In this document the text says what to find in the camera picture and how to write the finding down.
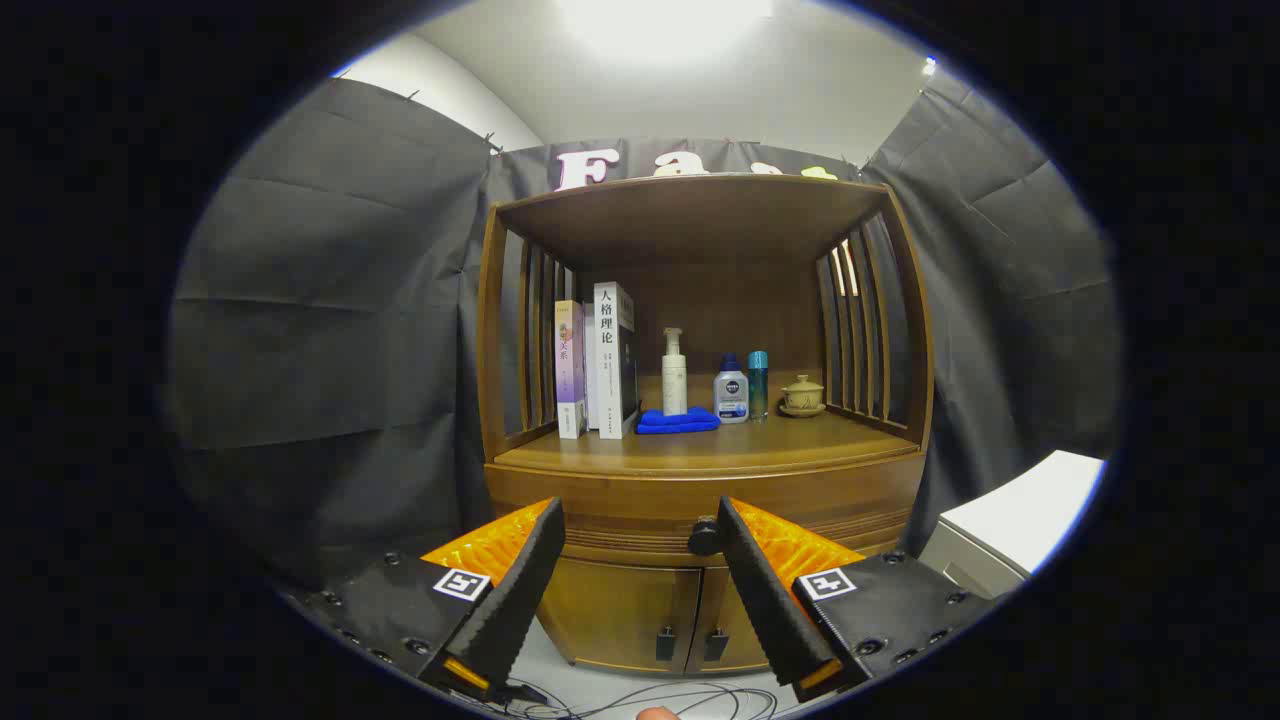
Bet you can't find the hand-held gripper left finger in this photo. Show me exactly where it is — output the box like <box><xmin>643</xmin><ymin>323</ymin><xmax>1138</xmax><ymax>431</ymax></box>
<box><xmin>283</xmin><ymin>497</ymin><xmax>567</xmax><ymax>701</ymax></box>

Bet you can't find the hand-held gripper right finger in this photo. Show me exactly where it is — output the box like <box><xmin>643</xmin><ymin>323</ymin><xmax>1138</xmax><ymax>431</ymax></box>
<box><xmin>715</xmin><ymin>496</ymin><xmax>1003</xmax><ymax>704</ymax></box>

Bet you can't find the tan lidded teacup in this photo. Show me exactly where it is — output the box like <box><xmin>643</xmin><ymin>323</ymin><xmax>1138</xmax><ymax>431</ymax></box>
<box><xmin>779</xmin><ymin>374</ymin><xmax>827</xmax><ymax>418</ymax></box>

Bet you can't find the wooden cabinet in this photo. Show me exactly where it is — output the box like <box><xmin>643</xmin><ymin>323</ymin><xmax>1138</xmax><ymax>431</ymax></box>
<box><xmin>476</xmin><ymin>173</ymin><xmax>936</xmax><ymax>677</ymax></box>

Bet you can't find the black backdrop cloth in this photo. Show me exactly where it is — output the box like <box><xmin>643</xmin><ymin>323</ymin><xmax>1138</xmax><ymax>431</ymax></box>
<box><xmin>165</xmin><ymin>75</ymin><xmax>1121</xmax><ymax>601</ymax></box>

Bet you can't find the thick white book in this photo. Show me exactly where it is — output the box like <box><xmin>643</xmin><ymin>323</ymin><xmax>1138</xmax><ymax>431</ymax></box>
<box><xmin>585</xmin><ymin>281</ymin><xmax>641</xmax><ymax>441</ymax></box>

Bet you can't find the wooden countertop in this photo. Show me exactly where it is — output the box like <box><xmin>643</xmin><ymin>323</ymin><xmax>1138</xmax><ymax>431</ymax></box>
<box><xmin>495</xmin><ymin>405</ymin><xmax>921</xmax><ymax>476</ymax></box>

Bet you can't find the white bottle with blue cap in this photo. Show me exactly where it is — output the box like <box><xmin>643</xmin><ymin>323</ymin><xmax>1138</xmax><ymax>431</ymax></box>
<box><xmin>713</xmin><ymin>352</ymin><xmax>751</xmax><ymax>425</ymax></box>

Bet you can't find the white pump bottle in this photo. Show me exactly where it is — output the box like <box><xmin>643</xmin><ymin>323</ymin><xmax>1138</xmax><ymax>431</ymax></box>
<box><xmin>661</xmin><ymin>327</ymin><xmax>689</xmax><ymax>417</ymax></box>

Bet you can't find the blue folded cloth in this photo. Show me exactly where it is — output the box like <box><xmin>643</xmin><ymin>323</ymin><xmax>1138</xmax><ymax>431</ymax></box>
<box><xmin>636</xmin><ymin>405</ymin><xmax>722</xmax><ymax>436</ymax></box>

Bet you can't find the wooden drawer with black knob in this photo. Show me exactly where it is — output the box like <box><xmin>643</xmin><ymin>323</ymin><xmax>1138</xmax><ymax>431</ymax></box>
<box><xmin>484</xmin><ymin>455</ymin><xmax>928</xmax><ymax>561</ymax></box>

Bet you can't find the wooden cabinet door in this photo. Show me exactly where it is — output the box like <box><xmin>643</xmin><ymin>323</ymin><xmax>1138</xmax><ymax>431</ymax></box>
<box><xmin>540</xmin><ymin>555</ymin><xmax>703</xmax><ymax>673</ymax></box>
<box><xmin>688</xmin><ymin>565</ymin><xmax>773</xmax><ymax>676</ymax></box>

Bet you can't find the purple book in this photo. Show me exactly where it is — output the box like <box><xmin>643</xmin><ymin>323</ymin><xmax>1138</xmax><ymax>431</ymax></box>
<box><xmin>554</xmin><ymin>300</ymin><xmax>589</xmax><ymax>440</ymax></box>

